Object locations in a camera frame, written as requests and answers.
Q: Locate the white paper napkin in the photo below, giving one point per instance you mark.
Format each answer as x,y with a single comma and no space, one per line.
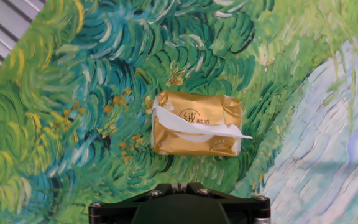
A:
182,124

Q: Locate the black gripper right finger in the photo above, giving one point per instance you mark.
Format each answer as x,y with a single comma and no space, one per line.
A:
247,208

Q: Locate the green painted landscape tablecloth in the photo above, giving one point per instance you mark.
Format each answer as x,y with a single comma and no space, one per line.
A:
73,124

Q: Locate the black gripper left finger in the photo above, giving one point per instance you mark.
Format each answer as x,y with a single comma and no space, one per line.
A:
113,208

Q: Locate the gold tissue pack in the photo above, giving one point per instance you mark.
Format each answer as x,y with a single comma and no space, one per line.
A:
182,146

